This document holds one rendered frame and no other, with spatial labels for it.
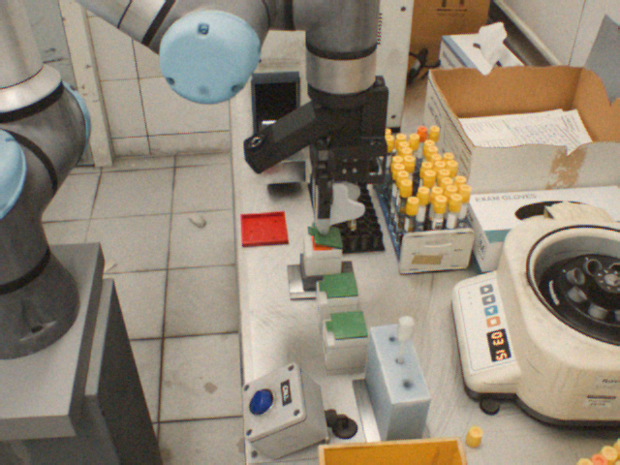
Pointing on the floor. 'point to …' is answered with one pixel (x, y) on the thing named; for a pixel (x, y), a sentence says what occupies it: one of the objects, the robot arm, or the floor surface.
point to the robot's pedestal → (101, 405)
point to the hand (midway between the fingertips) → (318, 225)
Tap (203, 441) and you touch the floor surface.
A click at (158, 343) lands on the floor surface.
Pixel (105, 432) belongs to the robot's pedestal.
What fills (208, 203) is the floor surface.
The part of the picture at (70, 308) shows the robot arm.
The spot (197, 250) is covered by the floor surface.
